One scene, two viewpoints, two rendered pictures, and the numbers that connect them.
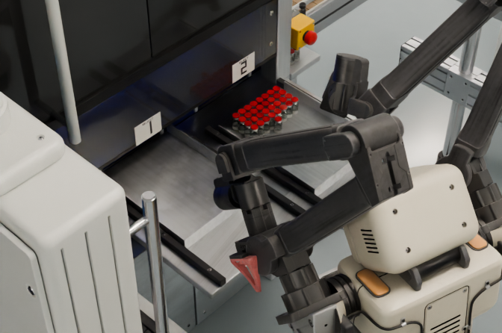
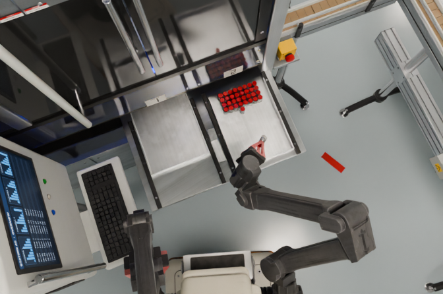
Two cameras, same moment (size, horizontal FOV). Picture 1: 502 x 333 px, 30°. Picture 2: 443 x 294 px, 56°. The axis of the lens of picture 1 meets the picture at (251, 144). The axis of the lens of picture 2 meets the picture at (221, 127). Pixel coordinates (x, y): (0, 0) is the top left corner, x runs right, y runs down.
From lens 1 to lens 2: 1.38 m
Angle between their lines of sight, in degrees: 35
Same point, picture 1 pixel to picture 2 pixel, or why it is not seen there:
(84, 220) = not seen: outside the picture
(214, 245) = (168, 179)
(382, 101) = (254, 205)
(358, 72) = (249, 178)
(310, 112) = (268, 104)
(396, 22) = not seen: outside the picture
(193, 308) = not seen: hidden behind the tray
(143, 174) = (154, 112)
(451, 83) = (396, 71)
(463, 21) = (310, 214)
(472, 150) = (285, 269)
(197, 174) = (182, 125)
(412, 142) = (372, 67)
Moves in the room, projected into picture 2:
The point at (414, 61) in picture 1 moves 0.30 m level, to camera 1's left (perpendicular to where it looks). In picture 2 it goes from (277, 204) to (184, 160)
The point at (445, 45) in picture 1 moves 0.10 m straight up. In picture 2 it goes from (295, 214) to (301, 212)
